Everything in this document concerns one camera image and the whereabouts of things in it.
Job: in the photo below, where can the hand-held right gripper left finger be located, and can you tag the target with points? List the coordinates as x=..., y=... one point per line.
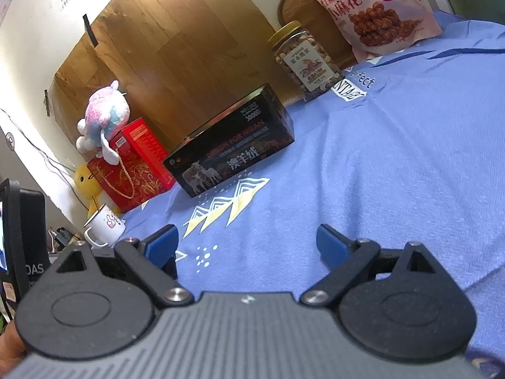
x=161, y=241

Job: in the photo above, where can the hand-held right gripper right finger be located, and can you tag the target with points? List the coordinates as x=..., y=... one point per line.
x=330, y=241

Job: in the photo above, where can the black printed box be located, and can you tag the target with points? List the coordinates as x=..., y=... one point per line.
x=236, y=146

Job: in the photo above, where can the person's left hand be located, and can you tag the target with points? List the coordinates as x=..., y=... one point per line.
x=10, y=347

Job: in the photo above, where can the white enamel mug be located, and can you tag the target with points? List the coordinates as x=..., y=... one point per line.
x=104, y=223

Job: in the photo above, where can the red gift box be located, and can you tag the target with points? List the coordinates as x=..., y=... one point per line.
x=134, y=166

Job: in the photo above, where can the blue printed cloth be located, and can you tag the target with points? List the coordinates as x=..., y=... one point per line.
x=374, y=166

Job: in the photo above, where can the yellow plush toy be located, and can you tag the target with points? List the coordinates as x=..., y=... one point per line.
x=88, y=183

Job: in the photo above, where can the black charger plug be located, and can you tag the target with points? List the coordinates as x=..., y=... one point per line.
x=62, y=239

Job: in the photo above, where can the black screen device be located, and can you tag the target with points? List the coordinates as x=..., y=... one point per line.
x=23, y=237

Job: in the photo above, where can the pink plush toy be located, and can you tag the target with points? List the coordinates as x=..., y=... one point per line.
x=104, y=114

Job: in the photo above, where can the clear nut jar yellow lid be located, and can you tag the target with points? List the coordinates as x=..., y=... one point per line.
x=305, y=63

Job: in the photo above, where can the pink snack bag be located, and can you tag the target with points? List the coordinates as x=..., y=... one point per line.
x=374, y=12

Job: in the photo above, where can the woven round basket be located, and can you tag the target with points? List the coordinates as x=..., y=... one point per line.
x=303, y=4

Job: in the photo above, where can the wall socket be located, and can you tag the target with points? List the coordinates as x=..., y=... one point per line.
x=10, y=140

